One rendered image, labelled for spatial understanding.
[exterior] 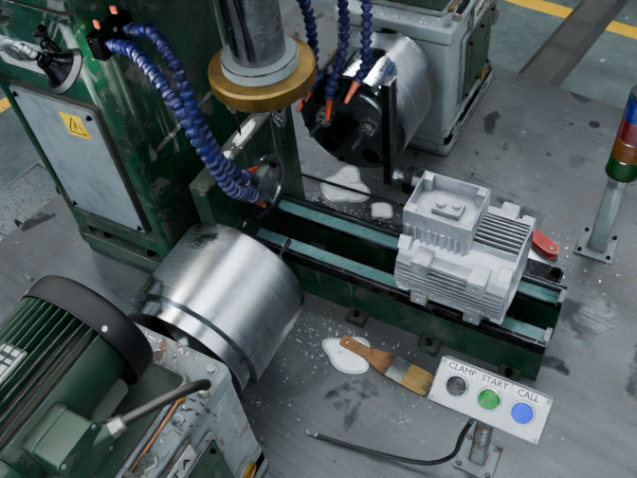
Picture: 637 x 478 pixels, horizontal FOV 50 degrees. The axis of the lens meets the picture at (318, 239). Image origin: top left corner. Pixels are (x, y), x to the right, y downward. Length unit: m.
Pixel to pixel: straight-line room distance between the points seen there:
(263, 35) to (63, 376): 0.58
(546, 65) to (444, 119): 1.72
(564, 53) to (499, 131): 1.64
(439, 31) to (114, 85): 0.70
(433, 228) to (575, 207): 0.58
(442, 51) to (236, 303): 0.76
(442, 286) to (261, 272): 0.32
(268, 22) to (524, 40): 2.56
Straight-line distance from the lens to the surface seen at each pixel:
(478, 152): 1.77
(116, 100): 1.19
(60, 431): 0.85
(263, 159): 1.36
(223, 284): 1.09
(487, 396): 1.06
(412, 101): 1.45
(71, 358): 0.87
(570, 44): 3.50
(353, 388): 1.36
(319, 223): 1.45
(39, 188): 2.52
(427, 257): 1.18
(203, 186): 1.25
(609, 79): 3.38
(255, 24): 1.08
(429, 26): 1.54
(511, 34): 3.59
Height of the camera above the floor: 2.01
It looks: 50 degrees down
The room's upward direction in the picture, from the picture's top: 9 degrees counter-clockwise
